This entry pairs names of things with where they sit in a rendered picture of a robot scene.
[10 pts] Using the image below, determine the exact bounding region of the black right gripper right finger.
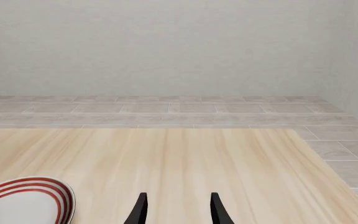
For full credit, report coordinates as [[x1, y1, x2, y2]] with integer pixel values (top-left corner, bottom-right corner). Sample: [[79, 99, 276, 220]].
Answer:
[[210, 192, 236, 224]]

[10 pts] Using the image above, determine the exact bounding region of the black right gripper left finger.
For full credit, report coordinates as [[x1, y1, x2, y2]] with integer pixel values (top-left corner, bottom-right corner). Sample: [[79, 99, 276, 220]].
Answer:
[[123, 192, 149, 224]]

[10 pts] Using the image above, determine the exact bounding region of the white plate with red rings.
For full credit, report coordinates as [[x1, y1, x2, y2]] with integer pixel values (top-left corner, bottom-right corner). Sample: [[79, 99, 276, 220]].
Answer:
[[0, 175, 76, 224]]

